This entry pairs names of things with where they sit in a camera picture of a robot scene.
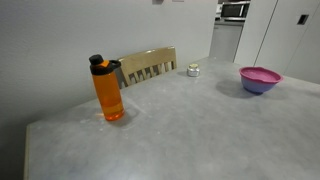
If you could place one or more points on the pink plastic bowl lid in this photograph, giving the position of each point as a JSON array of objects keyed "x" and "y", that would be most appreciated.
[{"x": 260, "y": 75}]

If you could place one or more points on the small silver tin gold lid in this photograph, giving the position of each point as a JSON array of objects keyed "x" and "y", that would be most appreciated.
[{"x": 193, "y": 70}]

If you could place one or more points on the blue plastic bowl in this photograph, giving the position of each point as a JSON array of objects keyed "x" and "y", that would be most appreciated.
[{"x": 258, "y": 86}]

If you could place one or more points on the tan wooden chair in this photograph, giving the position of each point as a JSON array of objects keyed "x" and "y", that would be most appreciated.
[{"x": 147, "y": 64}]

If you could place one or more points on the orange water bottle black cap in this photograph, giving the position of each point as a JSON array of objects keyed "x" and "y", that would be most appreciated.
[{"x": 106, "y": 86}]

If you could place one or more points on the microwave oven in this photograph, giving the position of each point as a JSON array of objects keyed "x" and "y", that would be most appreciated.
[{"x": 235, "y": 11}]

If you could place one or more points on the white cabinet with black handle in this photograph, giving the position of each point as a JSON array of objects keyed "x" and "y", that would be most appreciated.
[{"x": 283, "y": 36}]

